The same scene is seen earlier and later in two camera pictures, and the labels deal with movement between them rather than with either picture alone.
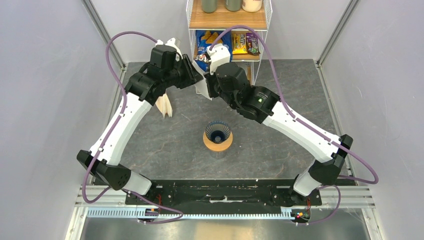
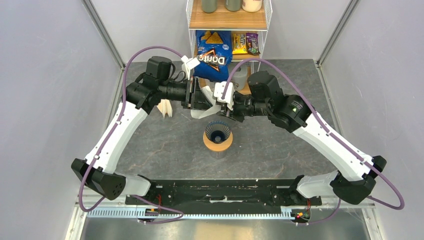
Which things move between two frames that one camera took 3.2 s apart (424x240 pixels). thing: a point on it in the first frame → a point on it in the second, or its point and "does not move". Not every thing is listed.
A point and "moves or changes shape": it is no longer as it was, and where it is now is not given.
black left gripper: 193,75 → 199,101
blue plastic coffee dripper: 218,132 does not move
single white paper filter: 202,87 moves or changes shape
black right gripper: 210,78 → 235,116
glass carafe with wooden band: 218,155 does not move
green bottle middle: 233,5 does not move
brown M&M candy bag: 252,44 does not move
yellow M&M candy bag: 239,43 does not move
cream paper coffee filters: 164,105 does not move
